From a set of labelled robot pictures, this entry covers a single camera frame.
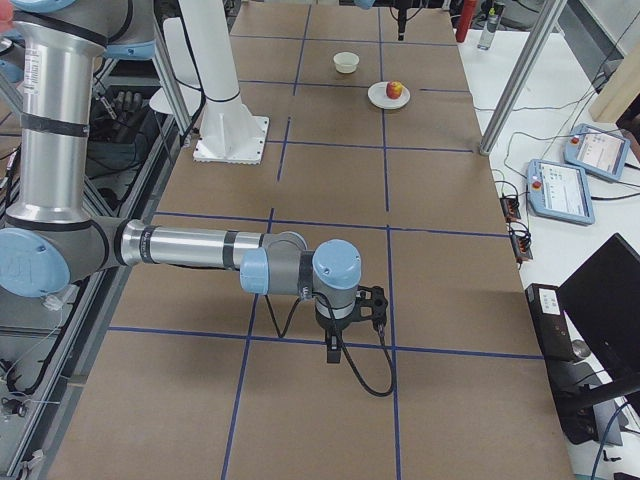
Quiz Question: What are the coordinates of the black monitor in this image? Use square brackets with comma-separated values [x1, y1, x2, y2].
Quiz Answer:
[559, 233, 639, 379]

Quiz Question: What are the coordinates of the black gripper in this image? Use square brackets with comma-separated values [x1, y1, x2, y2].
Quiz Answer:
[319, 315, 347, 364]

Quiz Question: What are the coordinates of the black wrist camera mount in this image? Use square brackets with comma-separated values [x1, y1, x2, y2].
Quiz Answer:
[351, 285, 388, 334]

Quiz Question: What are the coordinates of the orange black connector block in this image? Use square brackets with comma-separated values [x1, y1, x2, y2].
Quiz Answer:
[499, 195, 521, 222]

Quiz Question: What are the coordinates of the far blue teach pendant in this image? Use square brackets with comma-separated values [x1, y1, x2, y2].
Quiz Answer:
[564, 124, 630, 182]

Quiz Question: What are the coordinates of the clear water bottle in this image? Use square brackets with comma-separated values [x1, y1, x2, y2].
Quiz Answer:
[477, 1, 505, 50]

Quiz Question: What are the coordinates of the white small bowl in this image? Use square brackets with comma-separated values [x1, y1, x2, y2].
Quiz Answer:
[333, 51, 360, 75]

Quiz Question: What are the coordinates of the white round plate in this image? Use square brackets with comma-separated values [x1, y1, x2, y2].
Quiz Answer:
[367, 81, 411, 110]

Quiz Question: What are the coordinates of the black box device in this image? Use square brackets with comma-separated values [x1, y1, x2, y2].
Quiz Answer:
[525, 283, 591, 363]

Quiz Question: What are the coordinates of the aluminium frame post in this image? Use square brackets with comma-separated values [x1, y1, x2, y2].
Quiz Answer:
[479, 0, 567, 156]

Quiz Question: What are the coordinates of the wooden board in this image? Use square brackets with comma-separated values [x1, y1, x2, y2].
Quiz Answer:
[589, 45, 640, 123]

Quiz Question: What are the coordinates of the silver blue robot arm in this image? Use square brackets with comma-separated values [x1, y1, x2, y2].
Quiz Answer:
[1, 1, 363, 363]

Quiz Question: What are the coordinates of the near blue teach pendant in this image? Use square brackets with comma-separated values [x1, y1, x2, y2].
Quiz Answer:
[526, 159, 595, 225]

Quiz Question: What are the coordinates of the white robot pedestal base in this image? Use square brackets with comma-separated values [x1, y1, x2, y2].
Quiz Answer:
[180, 1, 269, 165]

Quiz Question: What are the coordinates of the red yellow apple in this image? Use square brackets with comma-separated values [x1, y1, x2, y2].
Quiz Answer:
[385, 81, 404, 100]

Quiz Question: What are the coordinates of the red bottle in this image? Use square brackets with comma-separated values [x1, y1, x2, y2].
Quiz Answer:
[455, 0, 477, 43]

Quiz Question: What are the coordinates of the blue teach pendant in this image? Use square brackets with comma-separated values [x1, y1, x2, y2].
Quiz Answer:
[526, 159, 595, 225]
[564, 124, 630, 182]

